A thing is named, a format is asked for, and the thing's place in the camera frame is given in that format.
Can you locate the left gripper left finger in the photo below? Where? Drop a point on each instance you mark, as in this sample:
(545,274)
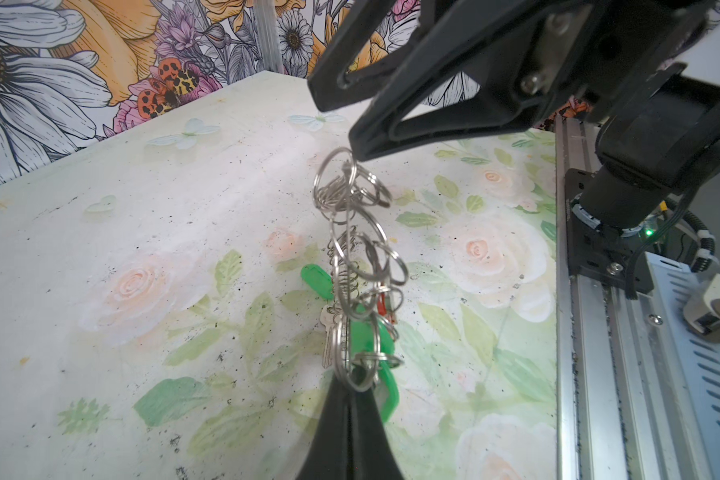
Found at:
(329,454)

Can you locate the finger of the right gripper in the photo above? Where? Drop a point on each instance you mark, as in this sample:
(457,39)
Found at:
(524,55)
(360,54)

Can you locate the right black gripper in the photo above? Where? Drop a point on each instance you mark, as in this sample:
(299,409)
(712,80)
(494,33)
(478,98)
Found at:
(661,120)

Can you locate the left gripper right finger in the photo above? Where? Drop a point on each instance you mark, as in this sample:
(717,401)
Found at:
(370,455)

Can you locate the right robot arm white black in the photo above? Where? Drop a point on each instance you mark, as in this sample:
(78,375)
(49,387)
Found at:
(485,68)

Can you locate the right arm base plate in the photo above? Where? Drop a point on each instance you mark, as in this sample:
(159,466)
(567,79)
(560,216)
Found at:
(603,228)

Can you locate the aluminium front rail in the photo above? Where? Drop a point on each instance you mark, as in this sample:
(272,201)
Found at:
(638,393)

